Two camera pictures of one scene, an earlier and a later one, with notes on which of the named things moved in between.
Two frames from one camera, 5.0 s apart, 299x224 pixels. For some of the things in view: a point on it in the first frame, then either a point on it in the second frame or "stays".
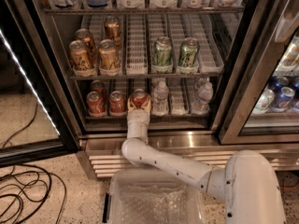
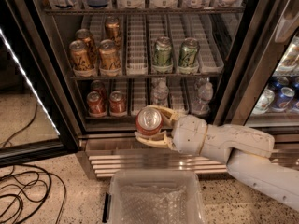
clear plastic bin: x=146 y=196 stays
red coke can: x=138 y=97 → x=149 y=120
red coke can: x=117 y=104 stays
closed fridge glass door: x=259 y=104 stays
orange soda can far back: x=112 y=27 stays
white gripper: x=138 y=117 → x=189 y=133
